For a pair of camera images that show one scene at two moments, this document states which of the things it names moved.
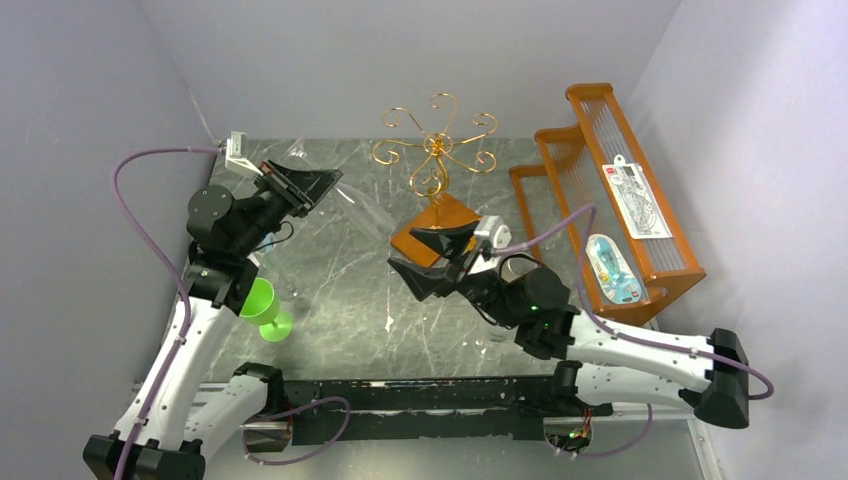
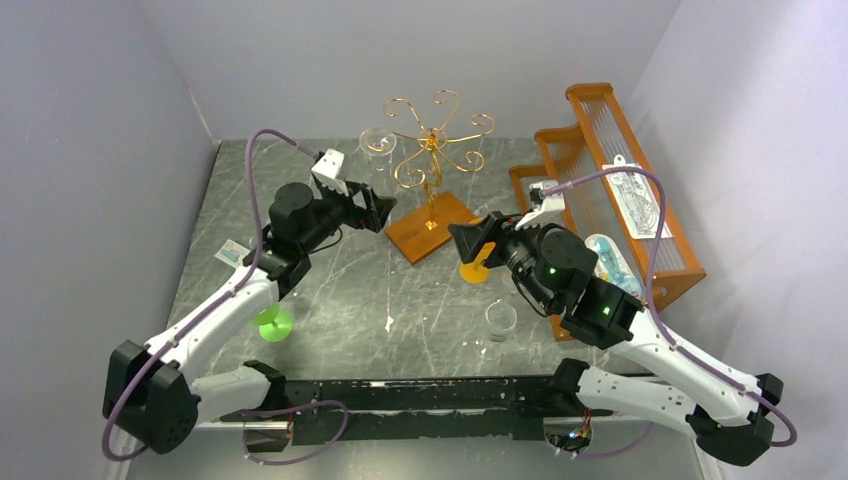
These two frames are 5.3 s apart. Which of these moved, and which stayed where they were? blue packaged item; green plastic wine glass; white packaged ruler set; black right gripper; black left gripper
Moved: black right gripper; black left gripper
Stayed: blue packaged item; white packaged ruler set; green plastic wine glass
